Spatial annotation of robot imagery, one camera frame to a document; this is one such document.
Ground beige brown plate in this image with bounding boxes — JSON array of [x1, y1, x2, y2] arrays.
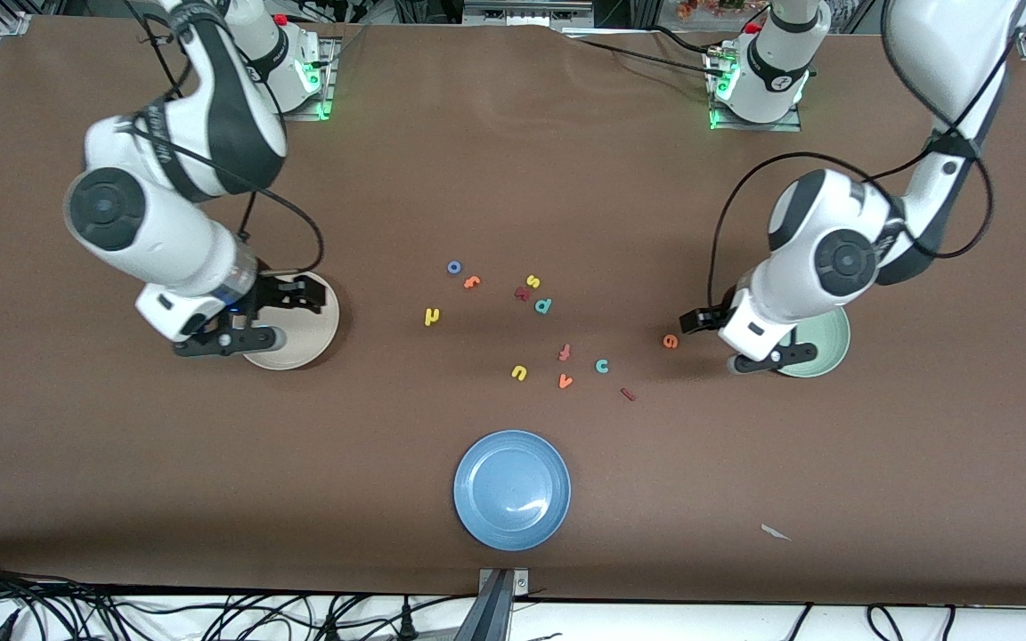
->
[[241, 269, 341, 371]]

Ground green plate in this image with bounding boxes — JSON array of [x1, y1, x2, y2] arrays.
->
[[776, 303, 851, 378]]

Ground brown table cover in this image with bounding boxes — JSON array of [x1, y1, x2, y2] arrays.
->
[[0, 16, 1026, 606]]

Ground blue plate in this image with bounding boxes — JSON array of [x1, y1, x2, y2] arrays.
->
[[453, 430, 572, 552]]

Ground orange flowers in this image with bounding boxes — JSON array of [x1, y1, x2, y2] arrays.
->
[[675, 0, 747, 20]]

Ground white power strip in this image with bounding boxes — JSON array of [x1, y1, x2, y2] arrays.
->
[[462, 0, 596, 28]]

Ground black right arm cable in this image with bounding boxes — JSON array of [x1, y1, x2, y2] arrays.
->
[[126, 0, 325, 277]]

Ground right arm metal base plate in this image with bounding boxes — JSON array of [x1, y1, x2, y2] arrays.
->
[[240, 36, 340, 122]]

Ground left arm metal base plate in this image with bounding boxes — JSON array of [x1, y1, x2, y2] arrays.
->
[[707, 49, 803, 133]]

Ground long black base cable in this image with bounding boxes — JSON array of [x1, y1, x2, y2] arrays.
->
[[566, 34, 728, 77]]

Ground short black base cable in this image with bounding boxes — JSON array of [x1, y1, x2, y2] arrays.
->
[[647, 25, 728, 56]]

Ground silver metal bracket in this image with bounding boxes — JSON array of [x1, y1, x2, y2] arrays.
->
[[477, 567, 531, 597]]

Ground looped black floor cable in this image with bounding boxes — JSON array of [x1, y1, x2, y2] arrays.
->
[[865, 604, 955, 641]]

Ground grey mount post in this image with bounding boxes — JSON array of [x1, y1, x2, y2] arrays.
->
[[452, 570, 514, 641]]

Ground thick black floor cable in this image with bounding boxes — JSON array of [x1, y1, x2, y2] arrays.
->
[[0, 556, 135, 641]]

